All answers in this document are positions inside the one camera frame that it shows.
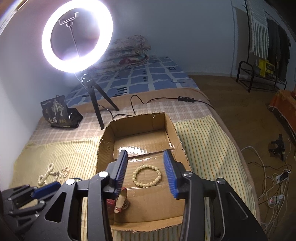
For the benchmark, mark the black clothes rack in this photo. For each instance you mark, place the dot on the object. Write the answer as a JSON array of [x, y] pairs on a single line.
[[267, 40]]

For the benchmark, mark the yellow striped bed sheet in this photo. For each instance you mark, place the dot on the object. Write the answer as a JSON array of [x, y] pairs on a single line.
[[200, 144]]

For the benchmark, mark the black gift bag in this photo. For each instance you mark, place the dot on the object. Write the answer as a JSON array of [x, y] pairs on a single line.
[[59, 115]]

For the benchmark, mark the black tripod stand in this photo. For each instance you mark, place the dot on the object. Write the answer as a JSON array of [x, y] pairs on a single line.
[[90, 86]]

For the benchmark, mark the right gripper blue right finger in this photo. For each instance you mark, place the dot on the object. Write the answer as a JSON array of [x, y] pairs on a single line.
[[174, 173]]

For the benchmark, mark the white power strip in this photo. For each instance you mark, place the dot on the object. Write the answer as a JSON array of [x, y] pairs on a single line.
[[275, 200]]

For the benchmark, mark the orange cloth covered box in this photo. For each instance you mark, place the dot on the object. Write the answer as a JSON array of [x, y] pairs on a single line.
[[283, 105]]

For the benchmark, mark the blue patterned quilt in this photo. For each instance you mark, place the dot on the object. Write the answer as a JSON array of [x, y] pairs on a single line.
[[158, 73]]

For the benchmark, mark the yellow box on rack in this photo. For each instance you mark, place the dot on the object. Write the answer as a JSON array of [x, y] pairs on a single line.
[[266, 69]]

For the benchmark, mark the floral folded pillows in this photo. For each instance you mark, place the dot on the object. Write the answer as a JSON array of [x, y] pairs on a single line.
[[123, 53]]

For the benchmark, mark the pink checked blanket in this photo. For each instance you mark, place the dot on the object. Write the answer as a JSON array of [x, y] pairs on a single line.
[[179, 103]]

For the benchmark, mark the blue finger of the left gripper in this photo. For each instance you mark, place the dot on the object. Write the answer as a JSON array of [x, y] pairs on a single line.
[[45, 190]]

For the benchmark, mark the brown cardboard box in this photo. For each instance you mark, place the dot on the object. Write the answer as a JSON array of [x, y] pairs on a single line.
[[143, 166]]

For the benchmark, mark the black floor gadget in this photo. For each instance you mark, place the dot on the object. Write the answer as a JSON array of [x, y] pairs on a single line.
[[278, 147]]

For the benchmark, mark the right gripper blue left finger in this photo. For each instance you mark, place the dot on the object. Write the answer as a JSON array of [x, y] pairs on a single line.
[[117, 171]]

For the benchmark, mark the white ring light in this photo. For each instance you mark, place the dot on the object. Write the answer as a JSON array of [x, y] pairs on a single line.
[[77, 35]]

